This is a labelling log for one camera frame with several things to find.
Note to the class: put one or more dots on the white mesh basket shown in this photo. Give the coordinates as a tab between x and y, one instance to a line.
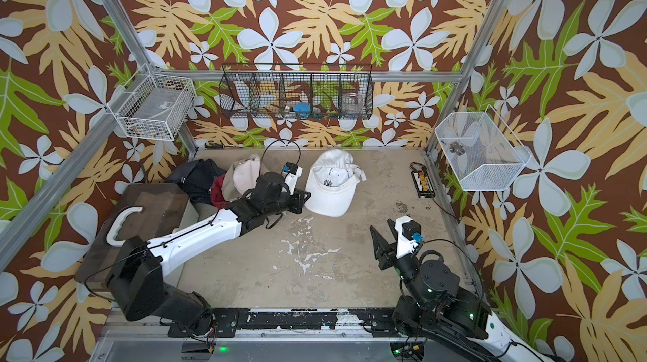
494	156

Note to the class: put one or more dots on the black wire basket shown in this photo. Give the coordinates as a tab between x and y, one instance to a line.
332	91

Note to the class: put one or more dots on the brown lidded storage box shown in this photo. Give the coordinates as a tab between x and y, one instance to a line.
143	210

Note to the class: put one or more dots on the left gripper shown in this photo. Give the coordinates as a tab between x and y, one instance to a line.
299	198

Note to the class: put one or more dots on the black orange device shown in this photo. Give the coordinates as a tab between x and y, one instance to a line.
422	183

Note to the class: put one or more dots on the cream pink baseball cap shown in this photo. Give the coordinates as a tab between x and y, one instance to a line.
246	173

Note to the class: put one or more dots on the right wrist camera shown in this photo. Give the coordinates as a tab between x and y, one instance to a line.
410	236

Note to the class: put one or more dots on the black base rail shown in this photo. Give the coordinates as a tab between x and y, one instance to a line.
232	322

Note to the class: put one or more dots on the small dark object in basket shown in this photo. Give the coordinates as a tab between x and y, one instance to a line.
457	149

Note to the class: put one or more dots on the black baseball cap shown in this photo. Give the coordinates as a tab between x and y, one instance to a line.
196	179

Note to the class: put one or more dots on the white baseball cap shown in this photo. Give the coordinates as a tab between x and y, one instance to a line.
332	182

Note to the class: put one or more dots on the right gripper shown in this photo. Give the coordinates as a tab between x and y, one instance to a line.
384	253

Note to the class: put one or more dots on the maroon baseball cap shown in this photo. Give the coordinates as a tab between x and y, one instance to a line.
217	198

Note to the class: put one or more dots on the blue object in basket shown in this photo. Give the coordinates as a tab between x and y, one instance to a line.
302	109

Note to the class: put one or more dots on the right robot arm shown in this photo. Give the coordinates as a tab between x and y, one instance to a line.
433	304

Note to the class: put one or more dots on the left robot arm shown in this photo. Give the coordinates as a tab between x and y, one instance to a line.
136	280

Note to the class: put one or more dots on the white wire basket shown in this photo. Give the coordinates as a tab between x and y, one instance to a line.
153	105

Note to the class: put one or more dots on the beige baseball cap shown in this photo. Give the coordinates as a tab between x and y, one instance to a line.
232	183

